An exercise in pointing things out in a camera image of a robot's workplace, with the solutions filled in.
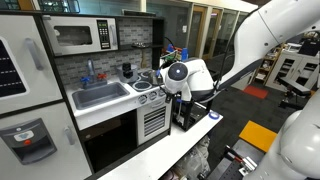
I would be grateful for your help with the grey lidded toy pot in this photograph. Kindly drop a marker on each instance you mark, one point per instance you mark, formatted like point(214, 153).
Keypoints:
point(126, 75)

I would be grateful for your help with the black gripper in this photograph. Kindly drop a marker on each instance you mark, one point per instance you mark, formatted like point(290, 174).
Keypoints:
point(168, 98)

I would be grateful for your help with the grey toy water dispenser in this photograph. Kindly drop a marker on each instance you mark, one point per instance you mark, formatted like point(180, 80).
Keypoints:
point(25, 141)

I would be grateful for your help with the clear plastic wrapped bundle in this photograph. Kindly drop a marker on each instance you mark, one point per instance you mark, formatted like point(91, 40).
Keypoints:
point(193, 160)

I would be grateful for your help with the blue and green gadget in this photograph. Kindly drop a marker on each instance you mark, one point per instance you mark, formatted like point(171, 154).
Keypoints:
point(175, 53)

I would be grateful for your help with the wooden framed glass door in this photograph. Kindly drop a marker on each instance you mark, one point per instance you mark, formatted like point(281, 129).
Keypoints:
point(196, 33)
point(213, 33)

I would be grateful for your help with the white cabinet with glass doors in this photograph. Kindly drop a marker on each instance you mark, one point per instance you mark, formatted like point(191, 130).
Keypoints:
point(293, 70)

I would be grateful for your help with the round stove burner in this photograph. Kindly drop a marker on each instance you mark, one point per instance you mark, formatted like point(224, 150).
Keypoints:
point(142, 86)
point(144, 74)

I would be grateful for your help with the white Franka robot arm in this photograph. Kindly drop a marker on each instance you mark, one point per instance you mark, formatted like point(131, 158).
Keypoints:
point(273, 26)

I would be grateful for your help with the wooden toy spatula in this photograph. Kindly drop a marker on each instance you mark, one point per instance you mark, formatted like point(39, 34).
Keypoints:
point(144, 60)

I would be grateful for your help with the small metal dish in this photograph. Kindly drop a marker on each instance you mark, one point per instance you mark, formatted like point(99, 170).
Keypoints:
point(140, 44)

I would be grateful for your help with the round silver stove knob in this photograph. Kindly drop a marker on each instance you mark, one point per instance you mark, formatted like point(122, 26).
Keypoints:
point(152, 95)
point(160, 93)
point(142, 99)

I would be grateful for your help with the shiny steel pot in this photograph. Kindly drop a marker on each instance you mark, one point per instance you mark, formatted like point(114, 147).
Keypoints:
point(152, 78)

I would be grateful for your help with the red floor mat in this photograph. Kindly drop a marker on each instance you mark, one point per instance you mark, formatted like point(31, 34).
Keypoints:
point(255, 91)

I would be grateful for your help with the white toy oven door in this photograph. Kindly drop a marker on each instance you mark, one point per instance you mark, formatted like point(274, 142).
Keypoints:
point(153, 122)

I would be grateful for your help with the grey toy sink basin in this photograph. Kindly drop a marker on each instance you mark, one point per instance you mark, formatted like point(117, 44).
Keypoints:
point(98, 95)

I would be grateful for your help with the white and black toy kitchen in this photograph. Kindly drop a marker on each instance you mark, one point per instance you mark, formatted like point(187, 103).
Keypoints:
point(110, 110)

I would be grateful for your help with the grey toy faucet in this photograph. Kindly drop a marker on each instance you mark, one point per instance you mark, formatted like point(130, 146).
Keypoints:
point(90, 71)

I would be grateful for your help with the wooden bookshelf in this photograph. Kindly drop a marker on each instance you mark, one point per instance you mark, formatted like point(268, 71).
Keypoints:
point(268, 65)

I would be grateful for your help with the plain white pedestal cabinet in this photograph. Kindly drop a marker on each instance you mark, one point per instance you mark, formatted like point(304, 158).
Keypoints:
point(241, 82)

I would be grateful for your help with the white toy microwave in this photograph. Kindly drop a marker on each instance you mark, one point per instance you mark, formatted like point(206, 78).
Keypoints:
point(73, 36)

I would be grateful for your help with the black bag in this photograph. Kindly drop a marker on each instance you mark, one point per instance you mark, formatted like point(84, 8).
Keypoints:
point(310, 47)

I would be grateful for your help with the yellow floor mat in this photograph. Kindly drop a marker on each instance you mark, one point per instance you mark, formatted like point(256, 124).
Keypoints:
point(257, 135)

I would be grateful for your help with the black padded bench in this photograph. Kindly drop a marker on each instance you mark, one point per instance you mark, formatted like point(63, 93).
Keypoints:
point(293, 86)

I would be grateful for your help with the blue tape roll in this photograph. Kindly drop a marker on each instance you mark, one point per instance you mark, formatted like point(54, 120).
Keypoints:
point(214, 115)

